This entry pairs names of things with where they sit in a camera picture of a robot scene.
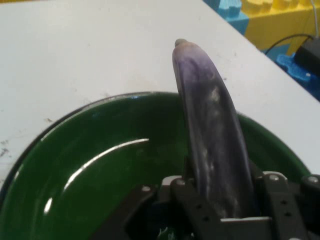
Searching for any black power adapter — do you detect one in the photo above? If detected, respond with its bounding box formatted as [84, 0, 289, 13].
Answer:
[294, 36, 320, 77]

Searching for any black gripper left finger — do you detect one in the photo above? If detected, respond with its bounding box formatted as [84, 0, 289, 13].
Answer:
[92, 175, 221, 240]

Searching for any purple toy eggplant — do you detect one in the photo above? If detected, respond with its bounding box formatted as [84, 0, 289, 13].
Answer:
[171, 38, 261, 221]

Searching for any black adapter cable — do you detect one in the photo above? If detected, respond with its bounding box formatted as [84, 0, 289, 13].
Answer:
[264, 33, 315, 55]

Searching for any green plate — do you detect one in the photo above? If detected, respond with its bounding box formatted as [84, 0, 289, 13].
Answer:
[0, 91, 313, 240]

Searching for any thin white cable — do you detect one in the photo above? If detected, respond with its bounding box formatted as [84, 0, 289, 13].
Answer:
[308, 0, 317, 39]

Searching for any blue giant building block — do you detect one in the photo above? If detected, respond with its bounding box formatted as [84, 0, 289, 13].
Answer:
[202, 0, 251, 34]
[262, 42, 320, 102]

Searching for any yellow giant building block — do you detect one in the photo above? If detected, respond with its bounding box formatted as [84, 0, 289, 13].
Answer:
[239, 0, 320, 57]

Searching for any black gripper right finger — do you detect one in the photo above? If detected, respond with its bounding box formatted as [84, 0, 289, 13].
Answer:
[254, 171, 320, 240]

